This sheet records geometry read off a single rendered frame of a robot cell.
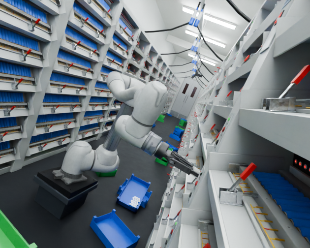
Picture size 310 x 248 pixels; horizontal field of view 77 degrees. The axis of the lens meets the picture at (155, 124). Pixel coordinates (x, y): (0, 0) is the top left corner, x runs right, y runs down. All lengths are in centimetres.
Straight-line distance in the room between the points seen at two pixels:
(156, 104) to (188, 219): 41
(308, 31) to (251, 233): 35
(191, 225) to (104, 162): 98
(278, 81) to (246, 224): 37
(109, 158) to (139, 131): 74
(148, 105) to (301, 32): 49
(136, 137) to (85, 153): 71
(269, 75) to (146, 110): 42
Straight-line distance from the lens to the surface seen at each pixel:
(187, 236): 62
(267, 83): 59
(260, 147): 60
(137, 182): 205
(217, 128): 128
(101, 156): 150
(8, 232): 92
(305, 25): 48
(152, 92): 74
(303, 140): 27
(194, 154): 130
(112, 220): 172
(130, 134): 81
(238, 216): 39
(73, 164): 148
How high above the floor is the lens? 108
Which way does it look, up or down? 10 degrees down
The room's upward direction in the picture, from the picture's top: 23 degrees clockwise
